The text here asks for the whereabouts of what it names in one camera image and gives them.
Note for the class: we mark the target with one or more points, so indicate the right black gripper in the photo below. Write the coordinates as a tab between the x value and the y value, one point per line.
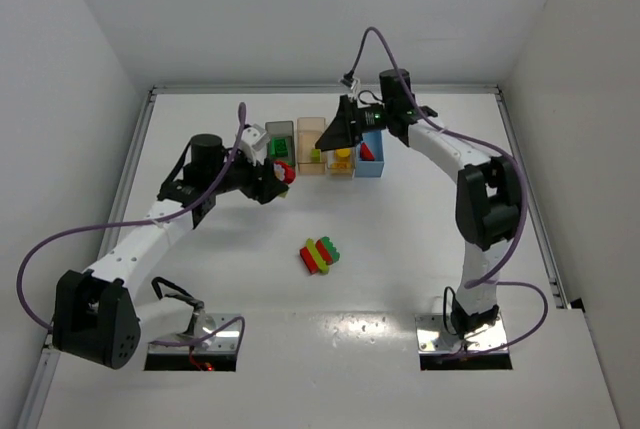
353	120

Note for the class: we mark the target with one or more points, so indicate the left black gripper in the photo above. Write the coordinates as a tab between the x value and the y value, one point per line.
265	181

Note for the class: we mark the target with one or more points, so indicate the yellow round lego piece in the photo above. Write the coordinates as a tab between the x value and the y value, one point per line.
343	153

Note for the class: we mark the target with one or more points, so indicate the red flower lego piece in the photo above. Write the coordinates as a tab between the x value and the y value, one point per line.
285	171

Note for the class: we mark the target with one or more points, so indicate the red curved lego piece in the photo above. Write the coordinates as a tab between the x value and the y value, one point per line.
366	154

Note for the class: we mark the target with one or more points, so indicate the small lime green lego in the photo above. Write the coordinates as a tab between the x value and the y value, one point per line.
316	156

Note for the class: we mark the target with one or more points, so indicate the red green lego stack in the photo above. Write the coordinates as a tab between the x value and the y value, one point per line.
319	255

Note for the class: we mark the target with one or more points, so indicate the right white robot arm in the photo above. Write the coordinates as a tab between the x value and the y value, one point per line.
489	196

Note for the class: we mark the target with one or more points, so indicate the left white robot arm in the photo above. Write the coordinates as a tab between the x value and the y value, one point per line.
105	312

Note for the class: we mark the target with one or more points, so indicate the blue container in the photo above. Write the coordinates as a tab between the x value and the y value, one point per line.
369	162

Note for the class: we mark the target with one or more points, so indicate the clear transparent container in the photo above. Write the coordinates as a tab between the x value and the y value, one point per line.
332	158

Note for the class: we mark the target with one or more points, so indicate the orange transparent container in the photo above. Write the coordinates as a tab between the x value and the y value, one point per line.
309	130

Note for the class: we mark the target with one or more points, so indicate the grey transparent container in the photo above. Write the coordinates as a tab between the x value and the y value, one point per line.
280	129

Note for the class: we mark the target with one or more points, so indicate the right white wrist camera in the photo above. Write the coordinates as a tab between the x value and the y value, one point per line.
352	85

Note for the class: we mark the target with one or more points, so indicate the back aluminium frame rail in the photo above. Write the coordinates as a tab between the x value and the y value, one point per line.
334	88

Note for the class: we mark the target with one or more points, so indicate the left aluminium frame rail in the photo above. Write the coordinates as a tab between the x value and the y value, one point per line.
111	236

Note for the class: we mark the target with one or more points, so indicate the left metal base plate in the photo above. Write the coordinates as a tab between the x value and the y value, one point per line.
214	334

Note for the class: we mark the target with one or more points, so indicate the metal base plate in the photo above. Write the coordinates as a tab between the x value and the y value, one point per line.
214	334
435	340

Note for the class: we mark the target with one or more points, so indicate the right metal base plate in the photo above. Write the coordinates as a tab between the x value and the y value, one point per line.
435	340

